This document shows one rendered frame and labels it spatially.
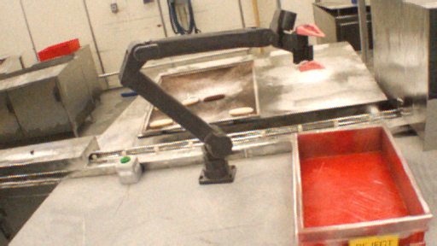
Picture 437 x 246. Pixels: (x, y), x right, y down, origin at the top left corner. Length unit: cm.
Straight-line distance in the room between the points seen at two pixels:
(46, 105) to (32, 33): 208
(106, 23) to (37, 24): 121
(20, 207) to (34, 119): 257
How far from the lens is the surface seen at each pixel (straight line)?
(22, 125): 442
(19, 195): 174
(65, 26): 561
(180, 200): 114
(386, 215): 98
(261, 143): 126
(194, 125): 107
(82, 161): 144
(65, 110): 401
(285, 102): 147
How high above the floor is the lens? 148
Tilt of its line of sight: 25 degrees down
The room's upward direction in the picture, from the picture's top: 12 degrees counter-clockwise
